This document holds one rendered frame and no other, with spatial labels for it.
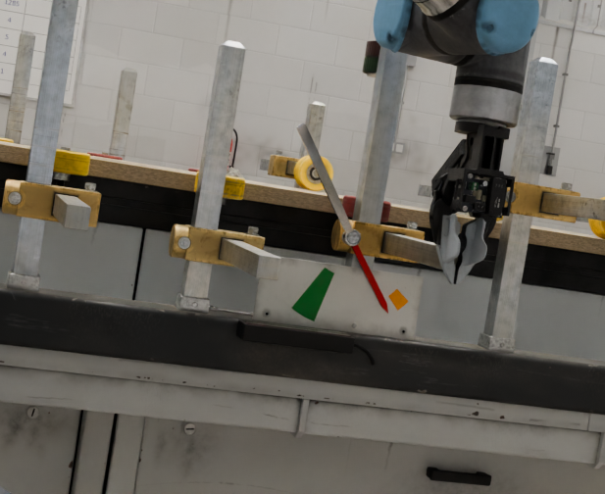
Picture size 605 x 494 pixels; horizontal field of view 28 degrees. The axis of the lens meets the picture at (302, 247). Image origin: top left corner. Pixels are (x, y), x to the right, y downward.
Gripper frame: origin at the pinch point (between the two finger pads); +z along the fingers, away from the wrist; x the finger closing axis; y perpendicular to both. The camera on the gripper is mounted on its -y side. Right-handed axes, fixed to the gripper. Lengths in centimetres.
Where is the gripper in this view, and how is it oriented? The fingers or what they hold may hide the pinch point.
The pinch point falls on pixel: (453, 273)
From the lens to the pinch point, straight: 165.7
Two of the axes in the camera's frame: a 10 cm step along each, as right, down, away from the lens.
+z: -1.5, 9.9, 0.2
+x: 9.6, 1.4, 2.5
